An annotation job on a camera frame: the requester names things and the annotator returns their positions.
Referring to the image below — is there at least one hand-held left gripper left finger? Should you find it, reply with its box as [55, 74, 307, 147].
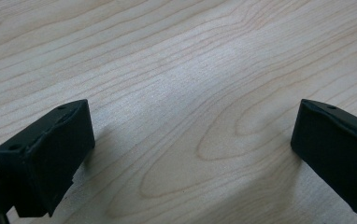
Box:
[0, 99, 96, 218]

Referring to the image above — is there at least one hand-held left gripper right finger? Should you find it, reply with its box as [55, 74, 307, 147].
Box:
[290, 98, 357, 217]

